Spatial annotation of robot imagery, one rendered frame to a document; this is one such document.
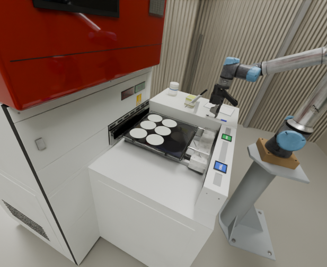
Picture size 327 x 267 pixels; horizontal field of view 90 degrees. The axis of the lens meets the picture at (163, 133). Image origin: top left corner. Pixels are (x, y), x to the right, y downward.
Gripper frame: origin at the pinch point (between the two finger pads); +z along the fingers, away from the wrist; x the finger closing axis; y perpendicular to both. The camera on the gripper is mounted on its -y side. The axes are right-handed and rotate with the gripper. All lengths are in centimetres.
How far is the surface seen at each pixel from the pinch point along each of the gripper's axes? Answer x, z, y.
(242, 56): -205, -26, -4
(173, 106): 1.8, 1.7, 29.8
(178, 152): 38.3, 10.1, 11.3
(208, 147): 21.5, 11.4, -1.9
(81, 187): 69, 28, 49
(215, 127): 3.2, 6.3, -2.0
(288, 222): -34, 98, -97
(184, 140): 25.6, 9.6, 12.1
